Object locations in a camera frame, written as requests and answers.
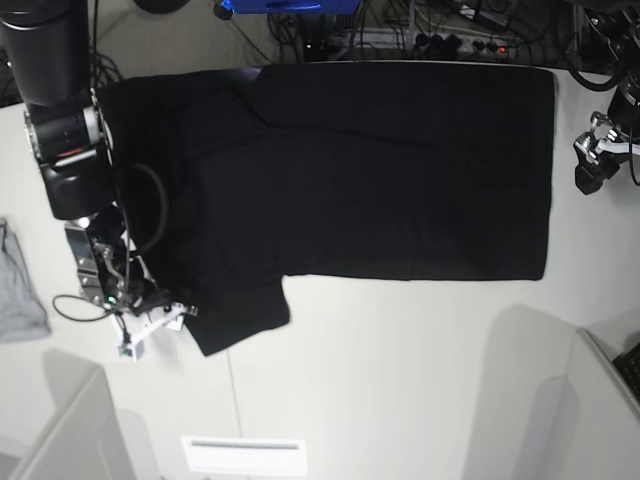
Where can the grey folded cloth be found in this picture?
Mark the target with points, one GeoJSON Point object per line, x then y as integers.
{"type": "Point", "coordinates": [23, 317]}

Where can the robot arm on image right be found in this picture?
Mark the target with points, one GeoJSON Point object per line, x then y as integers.
{"type": "Point", "coordinates": [617, 24]}

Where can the blue box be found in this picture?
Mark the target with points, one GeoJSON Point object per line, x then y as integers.
{"type": "Point", "coordinates": [252, 7]}

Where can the white partition panel left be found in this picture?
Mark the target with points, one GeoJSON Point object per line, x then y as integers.
{"type": "Point", "coordinates": [83, 438]}

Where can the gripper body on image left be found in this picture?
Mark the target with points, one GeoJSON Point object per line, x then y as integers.
{"type": "Point", "coordinates": [111, 274]}

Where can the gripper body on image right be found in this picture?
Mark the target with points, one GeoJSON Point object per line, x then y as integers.
{"type": "Point", "coordinates": [604, 147]}

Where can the white partition panel right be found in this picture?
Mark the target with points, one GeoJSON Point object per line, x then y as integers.
{"type": "Point", "coordinates": [584, 424]}

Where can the black keyboard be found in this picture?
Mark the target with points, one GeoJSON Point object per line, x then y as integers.
{"type": "Point", "coordinates": [628, 366]}

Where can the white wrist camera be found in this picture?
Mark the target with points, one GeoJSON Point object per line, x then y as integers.
{"type": "Point", "coordinates": [133, 331]}

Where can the white partition panel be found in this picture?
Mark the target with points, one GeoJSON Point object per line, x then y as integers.
{"type": "Point", "coordinates": [83, 438]}
{"type": "Point", "coordinates": [584, 424]}

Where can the black T-shirt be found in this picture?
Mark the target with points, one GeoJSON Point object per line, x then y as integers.
{"type": "Point", "coordinates": [234, 179]}

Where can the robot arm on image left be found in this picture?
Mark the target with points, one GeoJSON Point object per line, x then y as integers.
{"type": "Point", "coordinates": [52, 48]}

